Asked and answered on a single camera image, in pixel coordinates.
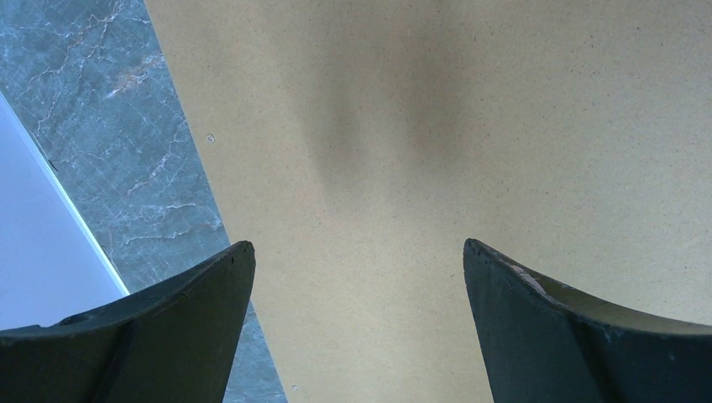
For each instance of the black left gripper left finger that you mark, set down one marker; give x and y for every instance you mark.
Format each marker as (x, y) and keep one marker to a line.
(174, 341)

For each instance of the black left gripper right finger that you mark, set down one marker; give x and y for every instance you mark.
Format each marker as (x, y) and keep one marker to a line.
(544, 341)

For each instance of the brown cardboard backing board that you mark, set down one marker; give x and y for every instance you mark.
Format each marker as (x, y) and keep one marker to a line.
(358, 144)

